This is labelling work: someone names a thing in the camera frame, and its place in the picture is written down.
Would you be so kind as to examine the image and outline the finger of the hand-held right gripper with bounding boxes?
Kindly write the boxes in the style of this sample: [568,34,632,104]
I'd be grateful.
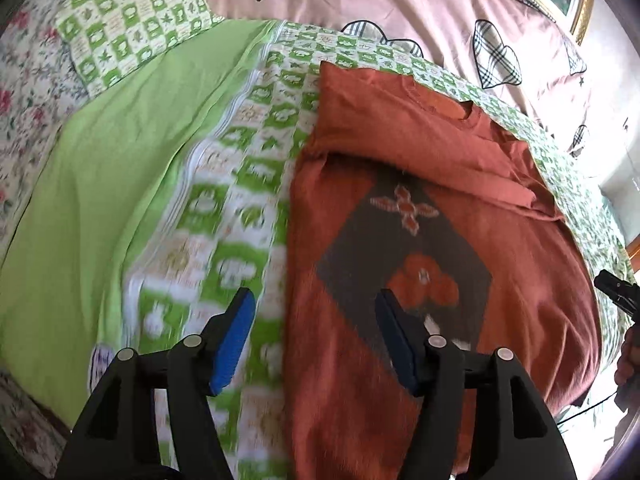
[594,269,640,317]

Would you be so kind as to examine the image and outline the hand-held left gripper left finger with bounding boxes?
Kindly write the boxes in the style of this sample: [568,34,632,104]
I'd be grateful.
[54,287,257,480]

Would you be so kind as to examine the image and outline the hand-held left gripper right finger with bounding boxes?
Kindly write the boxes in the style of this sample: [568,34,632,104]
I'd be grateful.
[375,289,580,480]

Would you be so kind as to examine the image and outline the rust orange knit sweater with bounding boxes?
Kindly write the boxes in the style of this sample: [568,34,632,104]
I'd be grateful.
[282,60,603,480]

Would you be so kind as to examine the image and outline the person's right hand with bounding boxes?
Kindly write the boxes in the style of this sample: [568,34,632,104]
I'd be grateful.
[614,324,640,413]

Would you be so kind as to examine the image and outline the green cartoon print quilt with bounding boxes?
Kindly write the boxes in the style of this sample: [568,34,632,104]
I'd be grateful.
[0,20,636,480]

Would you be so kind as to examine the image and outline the floral bed sheet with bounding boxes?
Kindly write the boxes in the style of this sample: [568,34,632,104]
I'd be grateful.
[0,0,188,478]

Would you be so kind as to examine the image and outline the green cartoon print pillow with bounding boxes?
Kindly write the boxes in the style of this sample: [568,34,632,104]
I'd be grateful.
[55,0,226,101]

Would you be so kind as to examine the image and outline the pink duvet with plaid hearts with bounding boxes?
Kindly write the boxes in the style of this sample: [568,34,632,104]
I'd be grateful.
[187,0,633,161]

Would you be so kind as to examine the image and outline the black cable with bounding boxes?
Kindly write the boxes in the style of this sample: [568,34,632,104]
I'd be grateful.
[557,394,623,423]

